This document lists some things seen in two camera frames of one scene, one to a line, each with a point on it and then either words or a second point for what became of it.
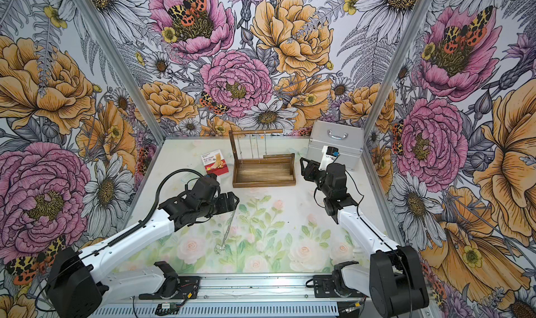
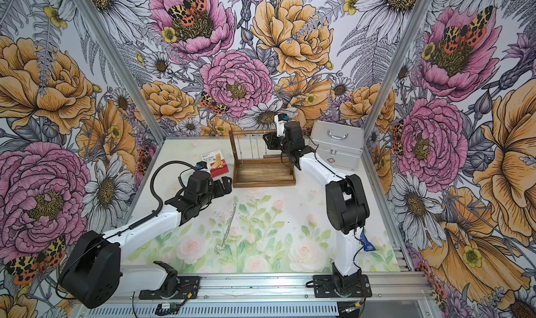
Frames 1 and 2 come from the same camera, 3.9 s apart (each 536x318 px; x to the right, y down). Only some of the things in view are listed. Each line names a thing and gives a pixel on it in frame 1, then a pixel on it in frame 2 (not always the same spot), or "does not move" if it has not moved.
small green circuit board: (167, 308) does not move
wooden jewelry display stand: (273, 170) does not move
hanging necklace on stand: (257, 148) does not move
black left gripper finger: (227, 204) to (220, 189)
